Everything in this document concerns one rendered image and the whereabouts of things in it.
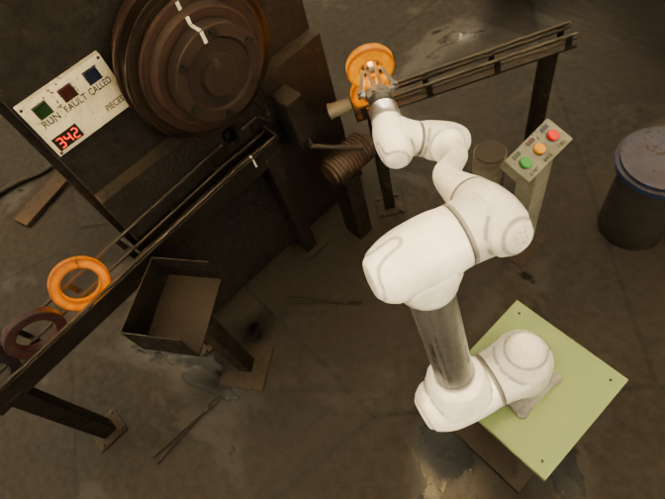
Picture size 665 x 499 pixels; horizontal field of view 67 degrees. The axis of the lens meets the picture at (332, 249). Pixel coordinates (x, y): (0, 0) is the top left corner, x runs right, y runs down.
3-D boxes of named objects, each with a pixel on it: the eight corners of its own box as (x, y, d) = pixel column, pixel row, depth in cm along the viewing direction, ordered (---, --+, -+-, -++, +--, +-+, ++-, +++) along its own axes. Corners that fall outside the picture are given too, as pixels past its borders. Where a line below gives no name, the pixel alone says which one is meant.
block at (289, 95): (285, 141, 201) (267, 94, 181) (300, 129, 203) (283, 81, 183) (303, 152, 196) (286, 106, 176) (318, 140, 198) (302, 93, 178)
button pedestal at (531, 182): (486, 250, 221) (497, 156, 169) (520, 215, 227) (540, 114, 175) (518, 271, 213) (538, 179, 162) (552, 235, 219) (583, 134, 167)
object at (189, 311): (214, 397, 211) (119, 333, 151) (232, 338, 224) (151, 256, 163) (258, 405, 206) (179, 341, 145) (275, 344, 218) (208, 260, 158)
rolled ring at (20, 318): (35, 304, 153) (31, 298, 155) (-11, 351, 151) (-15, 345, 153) (79, 322, 169) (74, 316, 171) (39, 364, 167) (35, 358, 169)
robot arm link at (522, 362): (561, 384, 146) (574, 360, 127) (505, 413, 145) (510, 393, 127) (527, 337, 155) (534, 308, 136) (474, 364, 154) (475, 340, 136)
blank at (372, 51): (339, 52, 159) (341, 59, 157) (387, 35, 156) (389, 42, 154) (351, 88, 172) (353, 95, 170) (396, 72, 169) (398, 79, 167)
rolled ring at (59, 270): (34, 291, 157) (33, 287, 160) (83, 321, 169) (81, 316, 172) (78, 248, 160) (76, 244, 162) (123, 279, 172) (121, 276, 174)
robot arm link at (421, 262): (509, 416, 142) (438, 451, 141) (477, 369, 153) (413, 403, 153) (482, 234, 87) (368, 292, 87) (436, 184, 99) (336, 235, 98)
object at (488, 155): (463, 231, 228) (466, 153, 185) (480, 214, 231) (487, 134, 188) (485, 246, 222) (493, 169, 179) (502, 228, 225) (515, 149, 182)
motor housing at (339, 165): (339, 231, 242) (314, 156, 197) (371, 202, 247) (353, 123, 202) (358, 246, 235) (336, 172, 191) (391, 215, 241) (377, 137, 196)
